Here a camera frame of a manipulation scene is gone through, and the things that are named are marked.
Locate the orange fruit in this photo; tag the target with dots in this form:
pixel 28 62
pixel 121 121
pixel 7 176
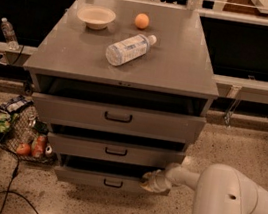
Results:
pixel 142 21

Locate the small soda can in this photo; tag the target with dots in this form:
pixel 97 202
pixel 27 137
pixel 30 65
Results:
pixel 48 151

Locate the green snack bag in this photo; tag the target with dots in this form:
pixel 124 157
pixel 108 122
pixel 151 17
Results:
pixel 7 121

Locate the grey bottom drawer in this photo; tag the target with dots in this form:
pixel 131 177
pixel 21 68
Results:
pixel 103 174

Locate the red snack can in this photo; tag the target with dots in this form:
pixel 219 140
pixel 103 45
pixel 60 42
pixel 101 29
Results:
pixel 39 146

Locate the red tomato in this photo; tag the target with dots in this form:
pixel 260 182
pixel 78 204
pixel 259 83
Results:
pixel 23 149

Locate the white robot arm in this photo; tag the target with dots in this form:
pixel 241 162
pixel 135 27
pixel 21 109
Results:
pixel 219 189

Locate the wire mesh basket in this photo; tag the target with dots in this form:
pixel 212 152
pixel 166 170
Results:
pixel 25 130

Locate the grey top drawer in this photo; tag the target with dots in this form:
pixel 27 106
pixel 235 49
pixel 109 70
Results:
pixel 118 119

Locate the beige bowl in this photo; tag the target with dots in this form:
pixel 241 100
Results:
pixel 96 17

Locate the grey middle drawer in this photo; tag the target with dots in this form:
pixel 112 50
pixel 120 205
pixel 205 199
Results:
pixel 123 153

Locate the grey drawer cabinet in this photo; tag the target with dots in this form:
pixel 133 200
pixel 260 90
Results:
pixel 175 76

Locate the blue chip bag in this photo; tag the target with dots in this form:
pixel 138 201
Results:
pixel 15 104

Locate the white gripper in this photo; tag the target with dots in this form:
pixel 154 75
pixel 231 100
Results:
pixel 158 181

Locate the standing small water bottle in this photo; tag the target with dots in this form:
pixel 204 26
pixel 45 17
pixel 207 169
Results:
pixel 9 34

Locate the grey drawer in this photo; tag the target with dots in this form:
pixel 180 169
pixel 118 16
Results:
pixel 123 153
pixel 118 119
pixel 103 174

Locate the lying clear plastic bottle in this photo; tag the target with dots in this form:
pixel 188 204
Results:
pixel 129 49

